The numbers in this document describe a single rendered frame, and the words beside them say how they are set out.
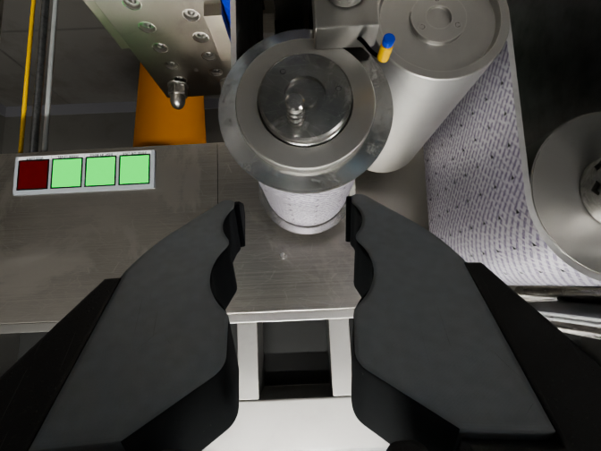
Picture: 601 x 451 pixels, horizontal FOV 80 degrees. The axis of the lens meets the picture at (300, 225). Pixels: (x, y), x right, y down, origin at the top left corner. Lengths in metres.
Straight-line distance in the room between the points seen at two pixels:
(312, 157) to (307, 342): 0.46
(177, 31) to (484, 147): 0.44
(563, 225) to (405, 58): 0.19
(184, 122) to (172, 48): 1.53
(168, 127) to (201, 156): 1.46
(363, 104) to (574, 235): 0.20
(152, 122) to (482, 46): 1.93
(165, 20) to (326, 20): 0.33
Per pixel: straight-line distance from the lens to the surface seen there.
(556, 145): 0.37
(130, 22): 0.62
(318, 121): 0.29
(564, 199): 0.36
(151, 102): 2.23
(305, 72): 0.31
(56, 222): 0.76
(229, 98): 0.33
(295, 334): 0.69
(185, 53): 0.66
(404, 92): 0.36
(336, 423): 0.65
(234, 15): 0.38
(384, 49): 0.29
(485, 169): 0.41
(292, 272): 0.61
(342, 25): 0.32
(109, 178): 0.72
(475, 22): 0.39
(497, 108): 0.39
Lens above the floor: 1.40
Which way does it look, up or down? 9 degrees down
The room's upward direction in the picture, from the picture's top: 177 degrees clockwise
